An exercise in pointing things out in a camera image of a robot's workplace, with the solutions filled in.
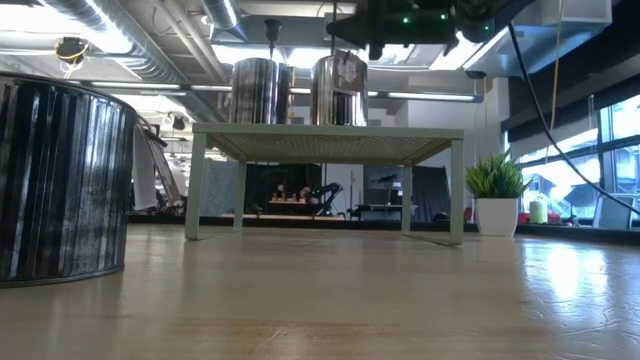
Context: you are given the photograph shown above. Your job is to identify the silver spiral air duct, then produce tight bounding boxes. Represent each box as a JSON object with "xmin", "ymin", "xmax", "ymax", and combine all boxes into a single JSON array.
[{"xmin": 201, "ymin": 0, "xmax": 249, "ymax": 42}]

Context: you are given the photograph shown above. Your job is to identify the yellow hanging cord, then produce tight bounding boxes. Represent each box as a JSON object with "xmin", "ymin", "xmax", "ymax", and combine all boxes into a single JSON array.
[{"xmin": 546, "ymin": 0, "xmax": 564, "ymax": 151}]

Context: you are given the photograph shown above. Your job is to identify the pale green candle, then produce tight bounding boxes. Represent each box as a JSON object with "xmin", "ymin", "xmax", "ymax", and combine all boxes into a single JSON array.
[{"xmin": 529, "ymin": 198, "xmax": 549, "ymax": 225}]

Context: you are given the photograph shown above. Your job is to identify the black curtain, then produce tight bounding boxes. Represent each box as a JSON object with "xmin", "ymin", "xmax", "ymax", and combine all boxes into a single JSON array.
[{"xmin": 410, "ymin": 165, "xmax": 451, "ymax": 224}]

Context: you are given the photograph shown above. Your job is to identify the silver candle tin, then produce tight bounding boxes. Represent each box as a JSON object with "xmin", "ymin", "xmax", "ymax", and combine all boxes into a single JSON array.
[
  {"xmin": 0, "ymin": 71, "xmax": 138, "ymax": 289},
  {"xmin": 309, "ymin": 53, "xmax": 370, "ymax": 127}
]

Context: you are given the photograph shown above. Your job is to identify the orange scented candle tin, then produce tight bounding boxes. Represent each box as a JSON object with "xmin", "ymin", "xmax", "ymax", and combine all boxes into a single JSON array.
[{"xmin": 228, "ymin": 56, "xmax": 295, "ymax": 126}]

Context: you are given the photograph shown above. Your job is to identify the black candlestick holder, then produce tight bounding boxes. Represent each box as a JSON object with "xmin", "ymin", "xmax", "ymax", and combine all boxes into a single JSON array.
[
  {"xmin": 329, "ymin": 0, "xmax": 338, "ymax": 57},
  {"xmin": 263, "ymin": 17, "xmax": 283, "ymax": 60}
]

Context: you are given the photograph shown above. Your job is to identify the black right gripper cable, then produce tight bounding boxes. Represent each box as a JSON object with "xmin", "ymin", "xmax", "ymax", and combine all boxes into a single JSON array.
[{"xmin": 507, "ymin": 22, "xmax": 640, "ymax": 216}]

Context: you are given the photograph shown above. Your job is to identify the grey cloth cover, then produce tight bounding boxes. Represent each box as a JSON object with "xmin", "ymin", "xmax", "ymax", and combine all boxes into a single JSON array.
[{"xmin": 203, "ymin": 158, "xmax": 236, "ymax": 217}]

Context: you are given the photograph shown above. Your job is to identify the dark background monitor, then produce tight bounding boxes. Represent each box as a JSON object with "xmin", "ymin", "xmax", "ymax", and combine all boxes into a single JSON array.
[{"xmin": 363, "ymin": 165, "xmax": 404, "ymax": 191}]

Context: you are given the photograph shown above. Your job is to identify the white chair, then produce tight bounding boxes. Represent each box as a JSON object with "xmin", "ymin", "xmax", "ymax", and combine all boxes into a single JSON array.
[{"xmin": 592, "ymin": 195, "xmax": 637, "ymax": 230}]

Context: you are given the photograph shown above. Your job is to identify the long ceiling strip light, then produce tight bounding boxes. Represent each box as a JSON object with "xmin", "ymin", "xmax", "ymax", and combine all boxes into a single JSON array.
[{"xmin": 89, "ymin": 80, "xmax": 484, "ymax": 104}]

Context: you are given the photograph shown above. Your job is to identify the green perforated metal shelf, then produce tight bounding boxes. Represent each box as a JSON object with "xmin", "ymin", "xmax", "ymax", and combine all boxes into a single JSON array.
[{"xmin": 183, "ymin": 122, "xmax": 466, "ymax": 247}]

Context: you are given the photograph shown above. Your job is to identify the green plant in white pot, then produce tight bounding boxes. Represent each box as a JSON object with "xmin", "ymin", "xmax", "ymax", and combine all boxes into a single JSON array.
[{"xmin": 463, "ymin": 148, "xmax": 532, "ymax": 238}]

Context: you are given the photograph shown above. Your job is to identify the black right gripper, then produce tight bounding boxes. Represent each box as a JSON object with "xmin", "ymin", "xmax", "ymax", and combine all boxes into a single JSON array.
[{"xmin": 326, "ymin": 0, "xmax": 459, "ymax": 62}]

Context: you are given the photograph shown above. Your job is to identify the black ceiling device yellow wires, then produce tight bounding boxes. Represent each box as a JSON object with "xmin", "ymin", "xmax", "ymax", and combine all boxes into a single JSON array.
[{"xmin": 53, "ymin": 35, "xmax": 92, "ymax": 80}]

